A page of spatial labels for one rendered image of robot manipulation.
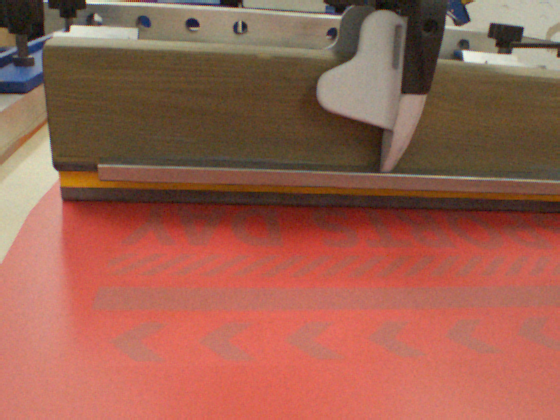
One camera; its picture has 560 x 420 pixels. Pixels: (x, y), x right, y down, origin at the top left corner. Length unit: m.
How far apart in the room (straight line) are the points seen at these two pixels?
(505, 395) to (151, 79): 0.23
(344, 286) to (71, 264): 0.14
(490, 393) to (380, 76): 0.17
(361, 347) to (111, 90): 0.19
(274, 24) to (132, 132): 0.49
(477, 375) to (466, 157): 0.16
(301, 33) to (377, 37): 0.49
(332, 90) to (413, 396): 0.16
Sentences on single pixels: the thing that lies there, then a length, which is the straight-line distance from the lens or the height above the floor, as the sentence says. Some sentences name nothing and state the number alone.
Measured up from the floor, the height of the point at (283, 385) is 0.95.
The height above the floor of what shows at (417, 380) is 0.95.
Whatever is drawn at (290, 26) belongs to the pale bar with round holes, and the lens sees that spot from 0.77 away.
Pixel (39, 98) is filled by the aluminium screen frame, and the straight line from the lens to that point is 0.50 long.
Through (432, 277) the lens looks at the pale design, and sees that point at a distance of 0.28.
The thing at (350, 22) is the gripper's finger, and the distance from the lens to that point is 0.34.
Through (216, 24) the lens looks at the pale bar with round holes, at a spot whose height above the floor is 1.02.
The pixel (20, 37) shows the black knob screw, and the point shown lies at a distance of 0.53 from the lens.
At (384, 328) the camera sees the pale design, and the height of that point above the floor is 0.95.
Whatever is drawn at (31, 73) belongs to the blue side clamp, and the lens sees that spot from 0.50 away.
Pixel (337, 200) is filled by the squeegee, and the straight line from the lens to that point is 0.34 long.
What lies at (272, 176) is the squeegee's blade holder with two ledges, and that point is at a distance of 0.30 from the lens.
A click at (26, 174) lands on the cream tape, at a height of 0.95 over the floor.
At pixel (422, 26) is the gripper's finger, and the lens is 0.27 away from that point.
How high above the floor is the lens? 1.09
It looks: 25 degrees down
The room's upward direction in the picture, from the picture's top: 5 degrees clockwise
